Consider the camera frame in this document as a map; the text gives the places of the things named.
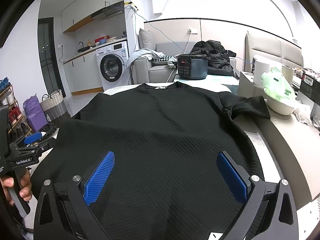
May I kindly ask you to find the green plastic bag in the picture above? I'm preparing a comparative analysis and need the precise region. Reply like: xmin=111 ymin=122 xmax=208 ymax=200
xmin=260 ymin=67 xmax=296 ymax=106

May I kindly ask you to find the black jacket pile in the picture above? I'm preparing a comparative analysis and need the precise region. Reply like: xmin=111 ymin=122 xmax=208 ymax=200
xmin=190 ymin=40 xmax=236 ymax=77

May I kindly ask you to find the white cylindrical container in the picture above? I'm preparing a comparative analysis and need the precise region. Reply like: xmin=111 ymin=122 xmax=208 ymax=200
xmin=253 ymin=54 xmax=271 ymax=87

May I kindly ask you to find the woven laundry basket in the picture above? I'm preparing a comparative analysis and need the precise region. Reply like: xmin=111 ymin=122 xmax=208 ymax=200
xmin=40 ymin=89 xmax=71 ymax=128

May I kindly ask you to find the white bowl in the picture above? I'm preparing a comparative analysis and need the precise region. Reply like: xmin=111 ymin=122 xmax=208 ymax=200
xmin=265 ymin=92 xmax=296 ymax=116

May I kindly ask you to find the black knit t-shirt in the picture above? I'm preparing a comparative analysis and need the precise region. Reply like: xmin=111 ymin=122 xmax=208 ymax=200
xmin=30 ymin=81 xmax=271 ymax=240

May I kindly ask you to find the black range hood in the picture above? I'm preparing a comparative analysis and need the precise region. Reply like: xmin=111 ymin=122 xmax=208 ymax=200
xmin=91 ymin=1 xmax=124 ymax=21

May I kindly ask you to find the black cardboard box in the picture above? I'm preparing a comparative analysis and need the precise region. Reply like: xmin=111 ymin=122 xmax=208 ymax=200
xmin=299 ymin=73 xmax=320 ymax=105

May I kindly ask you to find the dark electric pressure cooker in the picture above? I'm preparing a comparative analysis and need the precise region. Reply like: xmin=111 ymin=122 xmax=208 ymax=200
xmin=177 ymin=54 xmax=208 ymax=80

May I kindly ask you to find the person's left hand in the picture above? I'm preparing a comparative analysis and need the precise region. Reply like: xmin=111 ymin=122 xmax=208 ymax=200
xmin=0 ymin=171 xmax=33 ymax=205

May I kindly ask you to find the checkered bed sheet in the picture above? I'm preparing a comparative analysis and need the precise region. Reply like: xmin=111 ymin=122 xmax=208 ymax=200
xmin=30 ymin=76 xmax=286 ymax=240

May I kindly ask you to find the white washing machine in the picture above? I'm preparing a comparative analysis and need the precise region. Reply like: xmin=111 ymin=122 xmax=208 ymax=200
xmin=95 ymin=39 xmax=131 ymax=91

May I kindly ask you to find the grey sofa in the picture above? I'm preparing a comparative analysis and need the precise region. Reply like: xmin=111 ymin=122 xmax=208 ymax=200
xmin=131 ymin=28 xmax=237 ymax=84

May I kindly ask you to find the wooden shoe rack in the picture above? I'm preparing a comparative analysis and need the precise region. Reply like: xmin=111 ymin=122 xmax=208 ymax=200
xmin=1 ymin=77 xmax=32 ymax=142

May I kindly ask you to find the purple bag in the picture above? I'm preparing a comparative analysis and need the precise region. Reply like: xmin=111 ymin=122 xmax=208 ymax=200
xmin=23 ymin=95 xmax=48 ymax=132

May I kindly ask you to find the white kitchen base cabinet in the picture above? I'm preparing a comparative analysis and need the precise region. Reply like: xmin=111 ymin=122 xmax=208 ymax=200
xmin=64 ymin=52 xmax=103 ymax=95

